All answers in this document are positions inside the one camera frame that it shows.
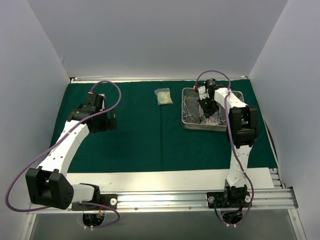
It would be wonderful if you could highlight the clear packet with sutures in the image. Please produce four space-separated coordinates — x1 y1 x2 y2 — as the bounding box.
201 112 221 126

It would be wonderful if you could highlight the metal mesh instrument tray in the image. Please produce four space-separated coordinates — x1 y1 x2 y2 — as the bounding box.
181 87 229 132

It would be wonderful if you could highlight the green gauze packet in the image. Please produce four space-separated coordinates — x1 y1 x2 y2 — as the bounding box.
154 88 173 106

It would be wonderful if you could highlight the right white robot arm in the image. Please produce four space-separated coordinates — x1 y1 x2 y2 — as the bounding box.
193 79 259 207

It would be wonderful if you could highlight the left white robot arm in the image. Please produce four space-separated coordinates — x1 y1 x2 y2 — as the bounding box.
25 93 117 210

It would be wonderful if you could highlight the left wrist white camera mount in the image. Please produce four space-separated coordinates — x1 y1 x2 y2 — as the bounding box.
87 92 105 112

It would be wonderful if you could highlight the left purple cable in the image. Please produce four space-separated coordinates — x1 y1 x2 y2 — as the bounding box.
4 79 123 228

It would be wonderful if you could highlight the back aluminium rail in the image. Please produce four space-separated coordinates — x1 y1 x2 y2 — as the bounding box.
71 75 248 82

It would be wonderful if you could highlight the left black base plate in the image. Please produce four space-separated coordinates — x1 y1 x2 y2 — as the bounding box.
71 193 118 211

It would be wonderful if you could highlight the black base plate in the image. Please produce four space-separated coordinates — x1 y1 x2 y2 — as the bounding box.
206 192 251 209
71 193 118 211

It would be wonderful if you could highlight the front aluminium rail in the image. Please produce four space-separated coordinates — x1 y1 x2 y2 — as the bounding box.
26 188 298 215

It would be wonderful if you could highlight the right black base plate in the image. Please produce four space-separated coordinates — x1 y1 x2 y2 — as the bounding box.
206 192 251 209

